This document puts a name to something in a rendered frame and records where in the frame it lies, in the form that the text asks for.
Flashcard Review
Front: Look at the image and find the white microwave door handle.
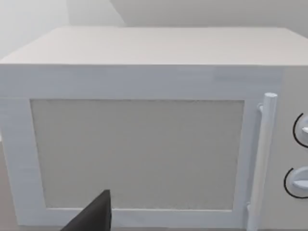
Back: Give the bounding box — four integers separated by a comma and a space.
245, 92, 278, 231

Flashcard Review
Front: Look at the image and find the pale microwave oven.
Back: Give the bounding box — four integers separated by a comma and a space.
0, 26, 308, 231

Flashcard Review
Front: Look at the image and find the white microwave knob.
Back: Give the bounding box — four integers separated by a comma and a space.
292, 112, 308, 148
283, 167, 308, 199

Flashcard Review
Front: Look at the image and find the white microwave door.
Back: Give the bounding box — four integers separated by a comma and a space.
0, 64, 282, 228

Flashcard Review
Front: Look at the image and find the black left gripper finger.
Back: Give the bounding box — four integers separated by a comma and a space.
60, 189, 113, 231

